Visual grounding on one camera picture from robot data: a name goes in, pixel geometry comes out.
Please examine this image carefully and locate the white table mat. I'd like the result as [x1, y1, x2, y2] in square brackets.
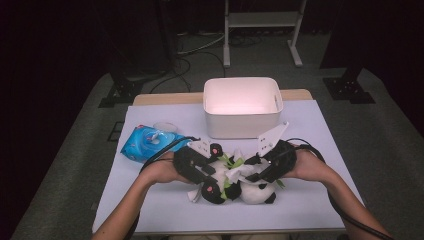
[92, 99, 364, 236]

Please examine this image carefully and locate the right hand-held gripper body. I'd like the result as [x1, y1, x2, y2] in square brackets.
[257, 121, 298, 184]

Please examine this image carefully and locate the person's right hand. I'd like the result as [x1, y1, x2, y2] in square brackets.
[283, 146, 331, 183]

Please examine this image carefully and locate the person's left hand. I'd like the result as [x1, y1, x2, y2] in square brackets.
[139, 152, 191, 184]

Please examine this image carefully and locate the white wet wipe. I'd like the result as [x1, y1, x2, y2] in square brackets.
[148, 131, 164, 145]
[225, 148, 264, 184]

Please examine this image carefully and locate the black stand base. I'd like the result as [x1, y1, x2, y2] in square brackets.
[98, 71, 144, 108]
[322, 66, 376, 105]

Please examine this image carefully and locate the white plastic storage bin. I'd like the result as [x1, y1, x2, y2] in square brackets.
[202, 77, 284, 140]

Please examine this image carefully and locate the grey floor cable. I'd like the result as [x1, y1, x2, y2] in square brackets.
[176, 33, 226, 56]

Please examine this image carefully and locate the left hand-held gripper cable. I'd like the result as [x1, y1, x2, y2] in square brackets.
[124, 135, 201, 240]

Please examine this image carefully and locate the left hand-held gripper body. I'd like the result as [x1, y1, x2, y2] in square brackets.
[173, 139, 213, 184]

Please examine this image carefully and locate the wooden table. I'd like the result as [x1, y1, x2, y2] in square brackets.
[92, 88, 364, 236]

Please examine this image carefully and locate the black floor cable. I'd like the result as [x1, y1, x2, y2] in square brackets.
[149, 57, 193, 94]
[179, 49, 227, 78]

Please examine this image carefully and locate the panda plush toy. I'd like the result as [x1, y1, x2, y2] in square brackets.
[188, 143, 286, 205]

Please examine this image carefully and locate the blue wet wipes pack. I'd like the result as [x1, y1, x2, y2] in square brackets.
[120, 121, 193, 164]

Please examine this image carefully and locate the white metal stand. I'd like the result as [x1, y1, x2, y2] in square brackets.
[222, 0, 308, 69]

